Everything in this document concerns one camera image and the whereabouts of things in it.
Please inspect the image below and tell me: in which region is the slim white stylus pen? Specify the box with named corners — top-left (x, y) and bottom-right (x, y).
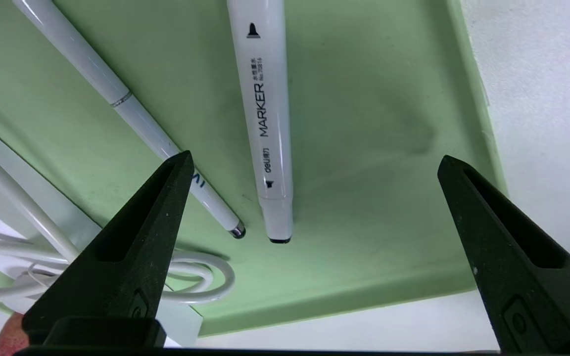
top-left (13, 0), bottom-right (246, 239)

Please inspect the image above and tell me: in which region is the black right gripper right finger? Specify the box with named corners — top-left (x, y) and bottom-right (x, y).
top-left (437, 155), bottom-right (570, 354)

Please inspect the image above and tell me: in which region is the light green plastic tray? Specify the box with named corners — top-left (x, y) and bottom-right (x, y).
top-left (0, 0), bottom-right (508, 337)

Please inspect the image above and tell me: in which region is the thick white marker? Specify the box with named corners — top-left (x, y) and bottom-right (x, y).
top-left (227, 0), bottom-right (294, 244)

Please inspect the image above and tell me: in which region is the white power strip cord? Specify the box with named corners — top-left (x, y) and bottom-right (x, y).
top-left (0, 138), bottom-right (236, 305)

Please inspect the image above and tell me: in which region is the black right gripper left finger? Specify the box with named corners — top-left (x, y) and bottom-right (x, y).
top-left (22, 151), bottom-right (195, 347)

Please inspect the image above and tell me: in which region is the pink toy peach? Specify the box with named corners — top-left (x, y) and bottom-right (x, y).
top-left (0, 311), bottom-right (31, 356)

